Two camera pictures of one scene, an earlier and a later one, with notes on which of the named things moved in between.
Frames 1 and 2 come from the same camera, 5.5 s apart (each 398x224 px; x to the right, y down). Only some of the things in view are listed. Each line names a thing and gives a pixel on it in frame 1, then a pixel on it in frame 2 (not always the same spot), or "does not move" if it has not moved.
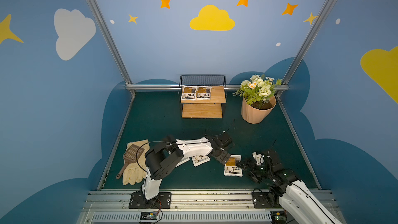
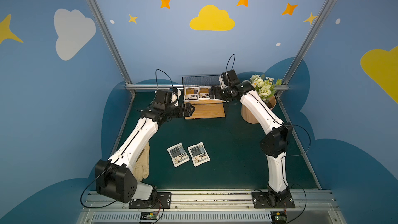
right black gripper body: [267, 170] -> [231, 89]
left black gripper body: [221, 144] -> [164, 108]
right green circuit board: [279, 217] does not move
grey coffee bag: [199, 159] does not move
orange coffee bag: [203, 93] does not move
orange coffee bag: [188, 93] does not move
